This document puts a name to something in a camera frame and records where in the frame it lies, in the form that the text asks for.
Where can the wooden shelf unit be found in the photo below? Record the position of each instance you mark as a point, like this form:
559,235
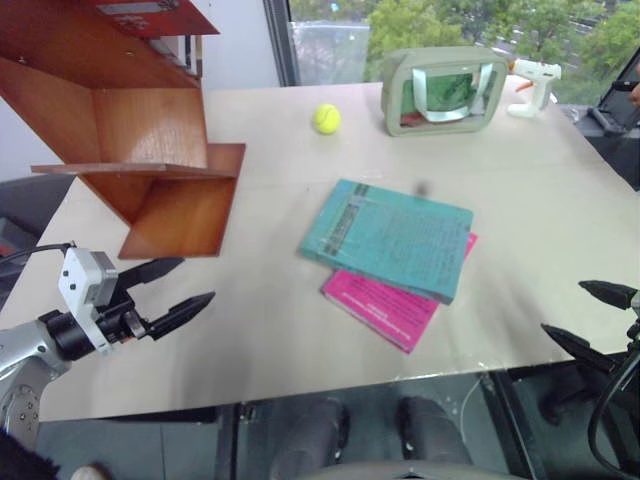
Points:
140,135

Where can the grey window frame post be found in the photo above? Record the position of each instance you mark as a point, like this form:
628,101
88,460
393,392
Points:
282,42

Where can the bystander hand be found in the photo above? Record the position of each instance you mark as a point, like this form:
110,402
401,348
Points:
636,94

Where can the black furry object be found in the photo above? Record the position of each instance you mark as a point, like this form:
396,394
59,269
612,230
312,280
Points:
25,457

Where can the yellow tennis ball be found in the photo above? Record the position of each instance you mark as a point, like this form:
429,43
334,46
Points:
327,119

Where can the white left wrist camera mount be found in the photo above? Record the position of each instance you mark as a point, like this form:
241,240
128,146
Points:
75,280

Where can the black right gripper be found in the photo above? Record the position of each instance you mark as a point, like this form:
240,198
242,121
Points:
635,327

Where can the clear plastic sheet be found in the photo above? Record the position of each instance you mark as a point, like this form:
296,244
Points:
330,52

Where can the pink book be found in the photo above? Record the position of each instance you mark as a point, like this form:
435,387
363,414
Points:
380,310

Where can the black table leg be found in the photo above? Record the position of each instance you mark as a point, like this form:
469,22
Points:
515,425

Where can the dark rounded robot leg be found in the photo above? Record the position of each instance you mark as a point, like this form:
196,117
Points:
312,435
430,432

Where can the light shoe tip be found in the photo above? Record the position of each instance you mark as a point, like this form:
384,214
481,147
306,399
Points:
91,472

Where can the teal book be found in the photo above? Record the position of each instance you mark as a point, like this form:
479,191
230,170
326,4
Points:
390,240

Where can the black case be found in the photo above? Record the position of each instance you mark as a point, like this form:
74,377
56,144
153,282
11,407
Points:
617,135

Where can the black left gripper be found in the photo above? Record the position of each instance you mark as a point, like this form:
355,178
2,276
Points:
120,320

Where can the white glue gun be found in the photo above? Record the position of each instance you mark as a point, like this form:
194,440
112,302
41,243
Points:
537,82

